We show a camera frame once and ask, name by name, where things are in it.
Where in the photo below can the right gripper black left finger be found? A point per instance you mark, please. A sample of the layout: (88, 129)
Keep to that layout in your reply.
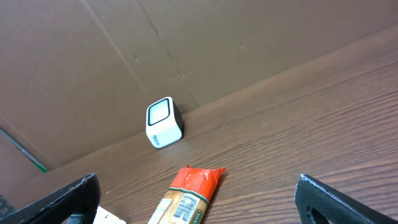
(75, 203)

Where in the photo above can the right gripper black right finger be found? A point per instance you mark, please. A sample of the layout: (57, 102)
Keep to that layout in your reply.
(317, 202)

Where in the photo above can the white tube gold cap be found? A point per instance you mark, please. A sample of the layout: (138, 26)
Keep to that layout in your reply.
(105, 217)

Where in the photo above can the orange spaghetti packet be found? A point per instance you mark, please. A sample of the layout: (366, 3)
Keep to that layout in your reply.
(188, 196)

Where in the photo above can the white barcode scanner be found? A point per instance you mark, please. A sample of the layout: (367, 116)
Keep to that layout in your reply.
(164, 123)

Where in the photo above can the grey plastic mesh basket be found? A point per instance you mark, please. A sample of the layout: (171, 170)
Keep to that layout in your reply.
(5, 208)

